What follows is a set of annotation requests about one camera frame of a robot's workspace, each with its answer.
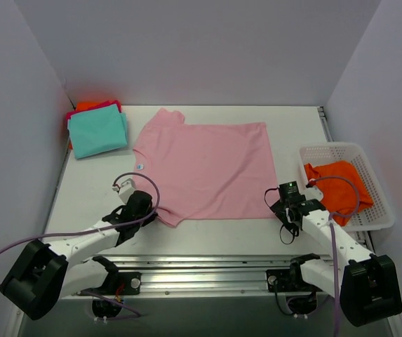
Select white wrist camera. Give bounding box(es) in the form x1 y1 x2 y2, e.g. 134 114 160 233
112 178 135 204
305 179 323 201

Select white plastic basket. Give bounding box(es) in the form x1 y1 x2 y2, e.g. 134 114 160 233
298 142 395 232

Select black cable on right wrist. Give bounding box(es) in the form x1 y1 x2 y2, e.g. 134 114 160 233
264 187 302 246

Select folded teal t shirt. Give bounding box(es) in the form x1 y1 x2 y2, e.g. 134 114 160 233
67 105 128 159

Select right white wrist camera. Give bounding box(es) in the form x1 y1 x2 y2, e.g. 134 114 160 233
305 179 323 201

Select folded orange t shirt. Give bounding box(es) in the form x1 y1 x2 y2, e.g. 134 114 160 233
67 100 104 151

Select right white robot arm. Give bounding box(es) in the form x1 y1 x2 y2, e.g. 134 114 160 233
269 181 402 326

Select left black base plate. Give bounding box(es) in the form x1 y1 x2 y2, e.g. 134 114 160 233
83 271 142 296

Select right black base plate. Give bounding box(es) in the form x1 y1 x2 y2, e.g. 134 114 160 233
265 268 321 293

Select folded magenta t shirt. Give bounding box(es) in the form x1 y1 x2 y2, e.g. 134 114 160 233
65 100 121 122

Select orange t shirt in basket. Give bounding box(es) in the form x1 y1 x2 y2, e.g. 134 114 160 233
304 161 374 227

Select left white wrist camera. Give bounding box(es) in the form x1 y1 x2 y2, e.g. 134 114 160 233
112 178 135 204

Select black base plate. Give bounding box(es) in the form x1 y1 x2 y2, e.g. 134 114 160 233
265 268 321 293
83 271 142 296

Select pink t shirt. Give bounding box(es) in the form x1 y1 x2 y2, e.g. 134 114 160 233
133 109 277 227

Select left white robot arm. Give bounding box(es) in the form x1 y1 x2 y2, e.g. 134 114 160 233
0 191 156 320

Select aluminium mounting rail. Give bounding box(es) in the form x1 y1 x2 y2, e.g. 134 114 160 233
13 253 398 301

